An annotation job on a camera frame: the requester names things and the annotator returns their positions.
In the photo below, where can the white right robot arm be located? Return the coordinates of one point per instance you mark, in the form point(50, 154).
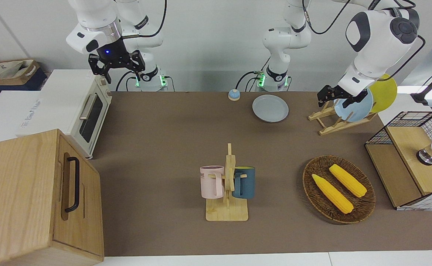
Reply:
point(90, 22)

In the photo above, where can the gray round plate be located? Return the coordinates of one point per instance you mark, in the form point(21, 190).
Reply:
point(270, 108)

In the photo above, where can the short yellow toy corn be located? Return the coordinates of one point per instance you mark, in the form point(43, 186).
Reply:
point(349, 181)

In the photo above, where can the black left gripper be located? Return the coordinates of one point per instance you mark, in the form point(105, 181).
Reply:
point(336, 92)

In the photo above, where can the wooden plate rack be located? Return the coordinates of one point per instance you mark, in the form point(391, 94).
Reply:
point(336, 125)

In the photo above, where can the pink mug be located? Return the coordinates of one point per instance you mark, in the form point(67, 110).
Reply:
point(210, 183)

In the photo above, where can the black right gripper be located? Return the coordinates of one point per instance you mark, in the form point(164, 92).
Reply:
point(114, 55)

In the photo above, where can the brown cardboard box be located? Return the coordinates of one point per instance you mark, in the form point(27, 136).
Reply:
point(14, 80)

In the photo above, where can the dark blue bin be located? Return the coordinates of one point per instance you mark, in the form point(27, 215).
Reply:
point(27, 85)

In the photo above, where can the long yellow toy corn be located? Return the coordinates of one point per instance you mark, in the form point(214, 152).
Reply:
point(332, 194)

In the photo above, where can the blue call bell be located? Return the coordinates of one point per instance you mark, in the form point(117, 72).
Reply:
point(234, 95)

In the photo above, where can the yellow plate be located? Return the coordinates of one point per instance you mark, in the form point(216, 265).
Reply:
point(385, 94)

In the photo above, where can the cream toaster oven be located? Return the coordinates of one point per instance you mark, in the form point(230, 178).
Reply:
point(64, 99)

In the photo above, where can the white cloth bag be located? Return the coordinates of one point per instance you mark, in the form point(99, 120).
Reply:
point(1, 69)

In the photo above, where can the brown wicker basket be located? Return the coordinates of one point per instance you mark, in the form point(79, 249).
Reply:
point(321, 201)

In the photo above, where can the wooden mug tree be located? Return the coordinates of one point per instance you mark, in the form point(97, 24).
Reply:
point(227, 212)

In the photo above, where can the light wooden cabinet box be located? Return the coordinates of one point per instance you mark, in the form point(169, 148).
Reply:
point(20, 195)

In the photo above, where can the brown table mat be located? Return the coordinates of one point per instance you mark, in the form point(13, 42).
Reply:
point(164, 147)

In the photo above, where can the light blue plate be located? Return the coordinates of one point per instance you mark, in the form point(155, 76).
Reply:
point(360, 109)

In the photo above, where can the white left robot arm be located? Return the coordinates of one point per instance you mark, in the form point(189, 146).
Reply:
point(374, 44)

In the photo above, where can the dark teal mug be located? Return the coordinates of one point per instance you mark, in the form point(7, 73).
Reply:
point(246, 183)

